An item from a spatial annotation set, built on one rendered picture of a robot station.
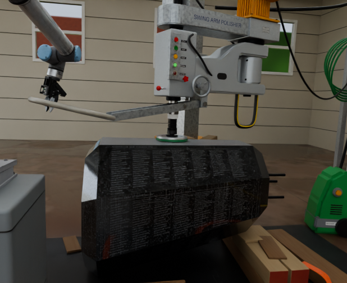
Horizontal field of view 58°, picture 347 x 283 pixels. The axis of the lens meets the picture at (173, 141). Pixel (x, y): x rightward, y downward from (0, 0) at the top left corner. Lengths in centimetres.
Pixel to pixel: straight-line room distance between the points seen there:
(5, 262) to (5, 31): 780
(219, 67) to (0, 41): 691
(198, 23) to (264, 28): 57
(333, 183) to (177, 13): 197
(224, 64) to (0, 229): 176
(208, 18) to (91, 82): 611
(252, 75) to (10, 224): 195
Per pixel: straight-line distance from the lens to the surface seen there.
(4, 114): 853
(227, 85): 228
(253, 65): 247
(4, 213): 96
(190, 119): 286
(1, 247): 99
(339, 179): 311
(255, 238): 227
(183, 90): 206
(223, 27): 228
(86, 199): 179
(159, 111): 203
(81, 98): 811
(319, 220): 315
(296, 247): 257
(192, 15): 215
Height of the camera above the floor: 116
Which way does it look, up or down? 8 degrees down
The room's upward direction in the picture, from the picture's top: 2 degrees clockwise
